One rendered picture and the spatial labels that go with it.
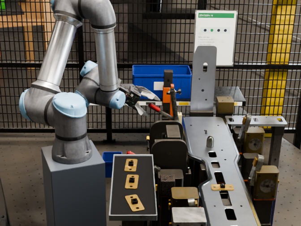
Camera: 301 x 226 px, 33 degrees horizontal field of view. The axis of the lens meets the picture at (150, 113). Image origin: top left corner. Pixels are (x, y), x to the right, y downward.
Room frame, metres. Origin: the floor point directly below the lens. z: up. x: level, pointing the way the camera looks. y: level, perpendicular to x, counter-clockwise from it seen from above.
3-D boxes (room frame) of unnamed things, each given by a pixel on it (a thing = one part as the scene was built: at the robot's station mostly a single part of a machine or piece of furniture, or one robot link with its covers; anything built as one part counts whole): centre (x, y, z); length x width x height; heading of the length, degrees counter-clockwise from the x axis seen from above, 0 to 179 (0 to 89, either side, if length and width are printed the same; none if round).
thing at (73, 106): (1.68, 0.30, 1.27); 0.13 x 0.12 x 0.14; 61
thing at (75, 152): (1.67, 0.29, 1.15); 0.15 x 0.15 x 0.10
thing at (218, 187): (1.62, -0.27, 1.01); 0.08 x 0.04 x 0.01; 92
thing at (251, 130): (2.04, -0.48, 0.87); 0.12 x 0.07 x 0.35; 92
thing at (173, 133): (1.71, -0.07, 0.95); 0.18 x 0.13 x 0.49; 2
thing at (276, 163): (2.25, -0.63, 0.84); 0.05 x 0.05 x 0.29; 2
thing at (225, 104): (2.36, -0.38, 0.88); 0.08 x 0.08 x 0.36; 2
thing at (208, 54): (2.35, -0.26, 1.17); 0.12 x 0.01 x 0.34; 92
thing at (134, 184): (1.38, 0.05, 1.17); 0.08 x 0.04 x 0.01; 178
